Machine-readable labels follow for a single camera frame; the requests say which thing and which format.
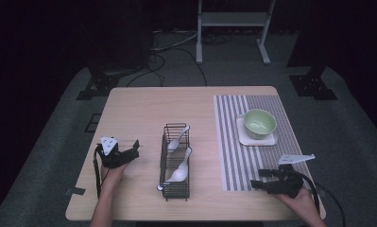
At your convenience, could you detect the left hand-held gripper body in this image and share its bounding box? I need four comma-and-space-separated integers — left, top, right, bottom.
94, 135, 132, 169

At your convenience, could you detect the white metal stand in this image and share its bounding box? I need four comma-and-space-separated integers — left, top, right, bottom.
195, 0, 277, 66

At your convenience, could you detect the person's left hand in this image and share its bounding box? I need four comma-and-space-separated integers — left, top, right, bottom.
99, 162, 129, 191

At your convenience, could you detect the green bowl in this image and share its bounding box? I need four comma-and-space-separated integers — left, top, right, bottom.
243, 108, 278, 141

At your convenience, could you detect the black stand base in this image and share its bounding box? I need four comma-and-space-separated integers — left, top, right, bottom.
75, 64, 122, 101
287, 64, 338, 101

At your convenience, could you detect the white ceramic spoon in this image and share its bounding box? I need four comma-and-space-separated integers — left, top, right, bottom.
156, 179, 178, 192
166, 146, 194, 183
166, 124, 191, 153

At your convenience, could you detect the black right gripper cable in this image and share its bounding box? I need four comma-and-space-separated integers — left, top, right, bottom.
298, 171, 348, 227

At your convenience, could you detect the grey floor cable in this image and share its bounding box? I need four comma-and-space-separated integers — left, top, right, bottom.
150, 28, 200, 53

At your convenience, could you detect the striped grey placemat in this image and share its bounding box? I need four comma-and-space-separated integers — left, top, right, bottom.
213, 94, 314, 193

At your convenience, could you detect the grey tape strip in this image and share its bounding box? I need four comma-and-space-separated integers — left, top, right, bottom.
64, 186, 87, 197

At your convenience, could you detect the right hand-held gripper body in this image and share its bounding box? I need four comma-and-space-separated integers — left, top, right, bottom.
270, 153, 317, 200

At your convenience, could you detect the black wire basket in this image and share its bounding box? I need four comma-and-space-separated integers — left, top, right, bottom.
159, 122, 193, 202

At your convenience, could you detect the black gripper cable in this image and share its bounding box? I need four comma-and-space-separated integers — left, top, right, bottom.
93, 145, 105, 201
298, 171, 348, 227

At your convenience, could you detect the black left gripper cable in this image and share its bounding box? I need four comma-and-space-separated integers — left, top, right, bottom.
93, 145, 105, 201

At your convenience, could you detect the person's right hand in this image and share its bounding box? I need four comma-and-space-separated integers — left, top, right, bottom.
273, 186, 320, 219

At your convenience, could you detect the white square coaster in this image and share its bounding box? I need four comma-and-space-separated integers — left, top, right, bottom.
235, 114, 279, 148

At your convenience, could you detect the black floor cable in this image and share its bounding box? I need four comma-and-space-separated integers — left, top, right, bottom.
125, 46, 209, 88

